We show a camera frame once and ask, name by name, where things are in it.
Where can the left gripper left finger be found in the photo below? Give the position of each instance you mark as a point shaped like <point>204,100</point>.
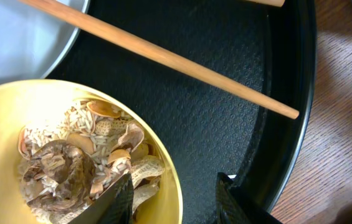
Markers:
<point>113,207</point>

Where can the food scraps and rice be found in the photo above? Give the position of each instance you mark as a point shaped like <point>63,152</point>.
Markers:
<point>69,162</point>

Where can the yellow bowl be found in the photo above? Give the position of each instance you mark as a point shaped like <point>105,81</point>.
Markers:
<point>28,100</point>

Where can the wooden chopstick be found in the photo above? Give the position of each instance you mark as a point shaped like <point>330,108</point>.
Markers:
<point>276,3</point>
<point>158,54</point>

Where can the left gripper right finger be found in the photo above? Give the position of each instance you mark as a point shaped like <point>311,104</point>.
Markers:
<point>233,206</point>

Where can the round black serving tray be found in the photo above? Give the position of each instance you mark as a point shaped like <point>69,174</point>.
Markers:
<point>207,130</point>

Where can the grey round plate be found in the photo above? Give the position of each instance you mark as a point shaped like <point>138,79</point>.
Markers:
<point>32,43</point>

